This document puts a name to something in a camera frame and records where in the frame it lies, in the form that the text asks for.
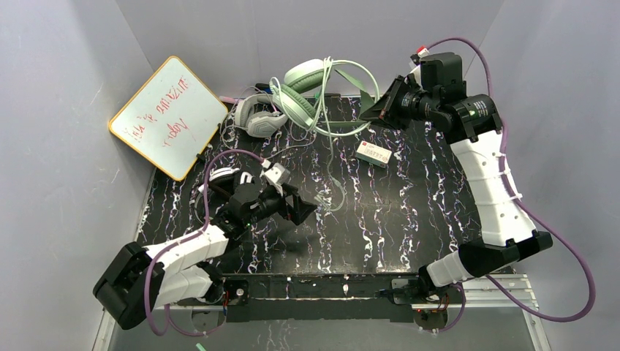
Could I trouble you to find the mint green headphones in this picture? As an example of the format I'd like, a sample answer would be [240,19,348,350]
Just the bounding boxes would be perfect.
[269,57,380,137]

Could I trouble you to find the grey white headphones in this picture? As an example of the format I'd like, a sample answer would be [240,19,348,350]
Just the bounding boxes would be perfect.
[233,93,288,138]

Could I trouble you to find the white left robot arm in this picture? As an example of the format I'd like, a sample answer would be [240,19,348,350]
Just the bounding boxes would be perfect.
[93,184,317,330]

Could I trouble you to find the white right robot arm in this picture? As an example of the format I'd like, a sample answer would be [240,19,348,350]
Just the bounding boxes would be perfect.
[360,52,553,304]

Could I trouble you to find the small white red box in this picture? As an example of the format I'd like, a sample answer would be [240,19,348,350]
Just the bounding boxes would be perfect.
[355,141,393,168]

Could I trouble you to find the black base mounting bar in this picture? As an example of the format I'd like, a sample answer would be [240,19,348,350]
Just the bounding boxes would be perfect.
[224,273,430,322]

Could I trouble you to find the yellow framed whiteboard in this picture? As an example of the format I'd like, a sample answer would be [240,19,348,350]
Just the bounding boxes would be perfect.
[108,56,229,181]

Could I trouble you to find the blue marker pen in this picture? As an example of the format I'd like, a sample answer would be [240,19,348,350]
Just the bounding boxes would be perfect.
[254,83,272,94]

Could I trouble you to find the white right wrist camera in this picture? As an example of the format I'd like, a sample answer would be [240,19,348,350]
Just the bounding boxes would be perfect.
[409,45,429,72]

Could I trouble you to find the white grey headphone cable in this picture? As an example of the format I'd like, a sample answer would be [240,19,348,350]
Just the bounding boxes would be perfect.
[219,86,318,162]

